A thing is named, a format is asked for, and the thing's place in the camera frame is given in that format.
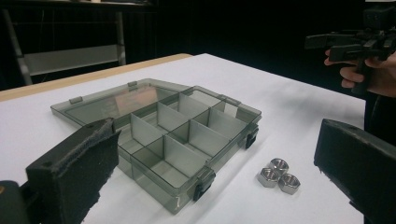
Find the grey transparent plastic organizer box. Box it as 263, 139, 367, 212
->
49, 77, 262, 216

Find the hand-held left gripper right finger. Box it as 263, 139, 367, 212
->
313, 118, 396, 224

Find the silver metal hex nut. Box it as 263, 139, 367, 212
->
257, 167, 280, 189
277, 173, 302, 196
269, 158, 290, 176

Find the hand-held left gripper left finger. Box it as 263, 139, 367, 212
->
26, 117, 121, 224

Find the metal stand with grey panel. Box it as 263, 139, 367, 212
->
0, 7, 127, 87

